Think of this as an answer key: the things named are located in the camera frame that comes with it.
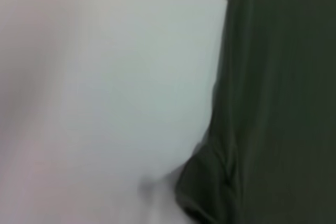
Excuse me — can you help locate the dark green shirt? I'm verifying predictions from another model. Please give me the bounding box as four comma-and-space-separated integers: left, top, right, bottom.
174, 0, 336, 224

